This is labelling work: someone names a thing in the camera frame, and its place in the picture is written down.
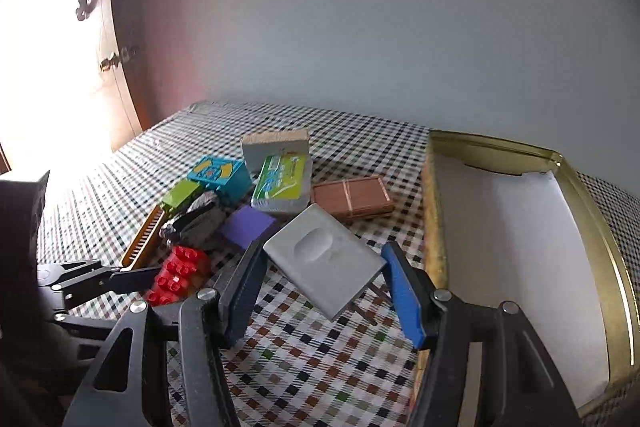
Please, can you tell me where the purple block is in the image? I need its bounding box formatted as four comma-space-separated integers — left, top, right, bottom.
217, 206, 279, 249

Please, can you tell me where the grey box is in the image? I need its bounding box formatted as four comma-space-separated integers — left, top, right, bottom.
264, 204, 386, 321

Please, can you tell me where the door handle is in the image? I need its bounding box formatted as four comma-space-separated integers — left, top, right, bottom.
99, 46, 140, 72

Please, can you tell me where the wooden door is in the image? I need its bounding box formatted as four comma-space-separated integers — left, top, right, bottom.
1, 0, 143, 176

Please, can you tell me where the lime green toy brick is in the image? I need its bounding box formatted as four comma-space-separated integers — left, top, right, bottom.
160, 178, 203, 213

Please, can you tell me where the white box with gold top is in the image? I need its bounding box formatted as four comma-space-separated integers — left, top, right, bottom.
241, 129, 309, 173

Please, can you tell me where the red toy brick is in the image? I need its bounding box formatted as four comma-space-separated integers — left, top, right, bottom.
144, 246, 212, 307

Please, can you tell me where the gold metal tray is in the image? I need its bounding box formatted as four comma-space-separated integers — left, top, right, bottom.
422, 130, 639, 426

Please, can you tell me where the brown comb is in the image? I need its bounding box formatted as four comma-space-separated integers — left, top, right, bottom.
122, 205, 168, 270

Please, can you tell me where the green dental floss box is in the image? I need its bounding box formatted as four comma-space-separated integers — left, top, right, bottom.
250, 153, 312, 216

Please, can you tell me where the brown copper case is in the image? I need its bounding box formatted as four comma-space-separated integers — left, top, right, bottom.
311, 176, 395, 221

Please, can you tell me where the black white object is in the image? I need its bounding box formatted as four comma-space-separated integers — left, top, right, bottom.
160, 191, 226, 251

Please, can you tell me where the teal toy brick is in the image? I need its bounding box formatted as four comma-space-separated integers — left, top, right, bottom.
186, 156, 253, 206

